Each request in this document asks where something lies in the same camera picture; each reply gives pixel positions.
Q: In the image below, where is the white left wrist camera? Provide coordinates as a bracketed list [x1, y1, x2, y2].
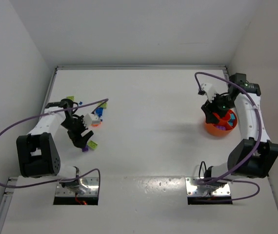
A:
[83, 113, 101, 127]

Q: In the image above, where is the blue arch lego piece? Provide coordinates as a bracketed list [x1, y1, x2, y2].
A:
[95, 107, 104, 119]

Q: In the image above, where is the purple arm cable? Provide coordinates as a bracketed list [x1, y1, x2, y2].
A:
[0, 97, 109, 189]
[194, 71, 261, 201]

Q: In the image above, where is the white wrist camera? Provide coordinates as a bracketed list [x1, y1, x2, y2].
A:
[198, 83, 217, 103]
[83, 113, 101, 127]

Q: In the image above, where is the orange divided round container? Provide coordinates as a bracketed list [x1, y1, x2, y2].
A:
[204, 110, 238, 137]

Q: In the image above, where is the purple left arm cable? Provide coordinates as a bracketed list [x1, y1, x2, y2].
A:
[0, 97, 109, 189]

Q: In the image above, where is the teal lego brick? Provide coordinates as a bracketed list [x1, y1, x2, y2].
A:
[228, 113, 236, 127]

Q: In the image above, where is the purple rectangular lego brick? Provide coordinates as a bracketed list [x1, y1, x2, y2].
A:
[81, 145, 89, 153]

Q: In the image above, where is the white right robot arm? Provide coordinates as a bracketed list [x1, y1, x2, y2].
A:
[198, 73, 278, 185]

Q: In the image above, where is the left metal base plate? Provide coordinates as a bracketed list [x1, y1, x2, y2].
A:
[55, 176, 99, 197]

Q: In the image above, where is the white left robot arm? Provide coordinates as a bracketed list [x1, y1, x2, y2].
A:
[16, 98, 101, 181]

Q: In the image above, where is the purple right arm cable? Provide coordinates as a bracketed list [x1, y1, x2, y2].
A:
[194, 71, 261, 201]

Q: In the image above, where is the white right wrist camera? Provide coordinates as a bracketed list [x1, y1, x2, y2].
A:
[198, 83, 217, 103]

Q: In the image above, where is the green lego brick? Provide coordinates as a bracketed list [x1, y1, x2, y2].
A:
[87, 140, 98, 150]
[66, 96, 75, 101]
[100, 102, 108, 109]

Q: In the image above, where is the metal base plate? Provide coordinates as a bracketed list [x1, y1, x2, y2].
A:
[185, 176, 231, 198]
[55, 176, 99, 197]

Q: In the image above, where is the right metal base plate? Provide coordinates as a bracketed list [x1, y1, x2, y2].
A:
[185, 176, 231, 198]

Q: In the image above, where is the purple round lego piece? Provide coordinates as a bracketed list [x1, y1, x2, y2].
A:
[215, 125, 228, 131]

